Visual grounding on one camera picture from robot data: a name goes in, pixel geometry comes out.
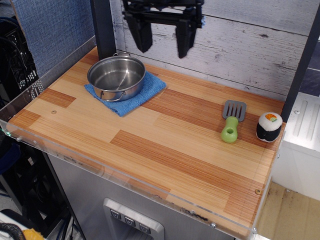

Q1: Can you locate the dark right vertical post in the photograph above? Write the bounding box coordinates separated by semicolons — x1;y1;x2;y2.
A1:
281;0;320;123

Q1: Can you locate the silver dispenser button panel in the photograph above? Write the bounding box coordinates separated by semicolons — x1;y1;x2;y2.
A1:
103;198;165;240

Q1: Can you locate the black crate with cables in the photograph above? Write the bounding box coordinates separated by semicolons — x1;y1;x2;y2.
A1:
0;16;39;107

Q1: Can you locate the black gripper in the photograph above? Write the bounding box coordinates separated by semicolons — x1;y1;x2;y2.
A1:
122;0;205;59

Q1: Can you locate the stainless steel pot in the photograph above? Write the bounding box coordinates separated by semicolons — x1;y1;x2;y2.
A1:
87;52;146;102

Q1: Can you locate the plush sushi roll toy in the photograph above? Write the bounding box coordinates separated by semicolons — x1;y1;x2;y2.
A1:
256;112;283;143

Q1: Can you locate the dark left vertical post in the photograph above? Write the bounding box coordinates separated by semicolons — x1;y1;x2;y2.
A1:
90;0;116;60

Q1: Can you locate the grey green toy spatula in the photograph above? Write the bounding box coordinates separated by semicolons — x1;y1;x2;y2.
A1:
220;99;247;143

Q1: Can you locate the yellow black cable bundle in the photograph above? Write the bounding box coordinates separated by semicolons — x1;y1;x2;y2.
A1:
0;222;46;240

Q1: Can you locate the dark vertical post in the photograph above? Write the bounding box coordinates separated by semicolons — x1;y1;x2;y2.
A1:
90;0;116;60
281;0;320;123

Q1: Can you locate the white ribbed appliance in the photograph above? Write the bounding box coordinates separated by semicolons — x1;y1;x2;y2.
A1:
271;92;320;200

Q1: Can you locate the blue cloth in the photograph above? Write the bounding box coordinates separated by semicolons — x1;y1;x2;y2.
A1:
84;71;167;117

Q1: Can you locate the clear acrylic table guard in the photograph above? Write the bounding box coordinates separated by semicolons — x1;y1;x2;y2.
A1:
0;49;283;240

